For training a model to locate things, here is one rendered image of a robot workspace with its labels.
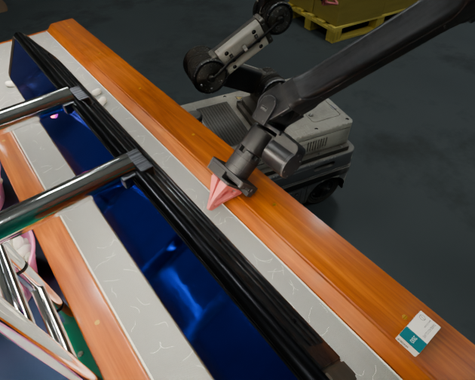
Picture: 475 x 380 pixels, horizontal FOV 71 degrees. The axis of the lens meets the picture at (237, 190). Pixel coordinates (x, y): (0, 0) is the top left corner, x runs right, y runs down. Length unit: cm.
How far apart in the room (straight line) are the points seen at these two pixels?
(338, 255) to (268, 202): 18
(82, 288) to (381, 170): 169
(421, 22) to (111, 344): 69
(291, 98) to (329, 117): 86
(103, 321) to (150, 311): 8
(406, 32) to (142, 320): 64
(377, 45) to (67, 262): 67
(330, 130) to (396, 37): 86
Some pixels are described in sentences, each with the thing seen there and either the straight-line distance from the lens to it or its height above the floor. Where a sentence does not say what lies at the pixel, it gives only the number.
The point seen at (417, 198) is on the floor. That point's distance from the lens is 196.
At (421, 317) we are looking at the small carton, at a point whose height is 78.
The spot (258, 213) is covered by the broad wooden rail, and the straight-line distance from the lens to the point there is 71.
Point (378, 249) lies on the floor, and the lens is 167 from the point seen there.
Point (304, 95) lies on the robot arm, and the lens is 64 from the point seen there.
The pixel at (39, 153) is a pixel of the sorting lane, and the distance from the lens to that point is 103.
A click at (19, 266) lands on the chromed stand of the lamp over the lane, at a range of 56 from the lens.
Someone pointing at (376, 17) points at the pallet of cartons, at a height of 12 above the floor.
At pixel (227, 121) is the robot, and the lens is 144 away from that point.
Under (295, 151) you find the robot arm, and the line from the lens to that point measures 64.
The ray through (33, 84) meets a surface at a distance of 55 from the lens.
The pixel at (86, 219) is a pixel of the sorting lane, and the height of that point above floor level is 74.
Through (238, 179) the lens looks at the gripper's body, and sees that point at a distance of 66.
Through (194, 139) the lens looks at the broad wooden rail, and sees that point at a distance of 89.
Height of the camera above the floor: 132
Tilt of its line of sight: 48 degrees down
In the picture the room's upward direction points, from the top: 2 degrees counter-clockwise
